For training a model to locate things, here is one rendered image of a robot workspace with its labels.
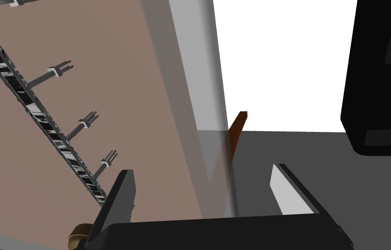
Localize metal rail with hooks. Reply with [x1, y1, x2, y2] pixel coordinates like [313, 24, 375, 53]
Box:
[0, 0, 119, 208]

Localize tan brown door leaf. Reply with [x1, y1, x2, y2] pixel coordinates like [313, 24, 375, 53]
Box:
[0, 0, 204, 250]

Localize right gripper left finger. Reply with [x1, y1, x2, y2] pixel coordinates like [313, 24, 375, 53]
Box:
[86, 169, 137, 244]

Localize brass round door knob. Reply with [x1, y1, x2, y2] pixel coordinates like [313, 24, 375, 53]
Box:
[68, 223, 94, 250]

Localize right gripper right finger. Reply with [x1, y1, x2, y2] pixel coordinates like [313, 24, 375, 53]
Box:
[270, 163, 321, 216]

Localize reddish brown wooden board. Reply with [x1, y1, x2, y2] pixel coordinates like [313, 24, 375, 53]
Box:
[228, 111, 248, 164]

